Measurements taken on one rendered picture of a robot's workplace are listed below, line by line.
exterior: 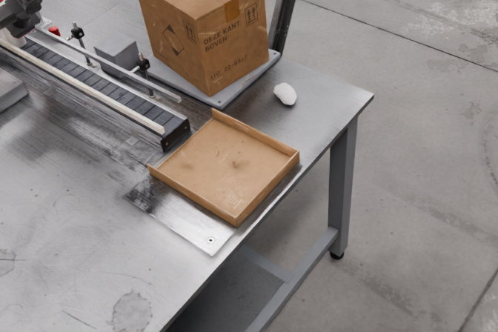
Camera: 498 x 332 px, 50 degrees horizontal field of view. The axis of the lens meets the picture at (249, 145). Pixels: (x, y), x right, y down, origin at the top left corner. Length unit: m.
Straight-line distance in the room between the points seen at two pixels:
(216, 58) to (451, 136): 1.48
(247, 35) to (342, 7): 1.99
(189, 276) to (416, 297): 1.13
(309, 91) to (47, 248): 0.84
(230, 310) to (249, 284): 0.11
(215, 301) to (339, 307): 0.49
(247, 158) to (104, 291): 0.49
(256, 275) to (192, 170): 0.63
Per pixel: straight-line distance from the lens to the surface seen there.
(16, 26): 1.85
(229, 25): 1.52
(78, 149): 1.59
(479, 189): 2.53
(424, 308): 2.16
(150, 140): 1.50
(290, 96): 1.56
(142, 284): 1.26
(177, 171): 1.43
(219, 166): 1.42
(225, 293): 1.91
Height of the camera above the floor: 1.88
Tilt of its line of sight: 46 degrees down
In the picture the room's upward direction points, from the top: 7 degrees counter-clockwise
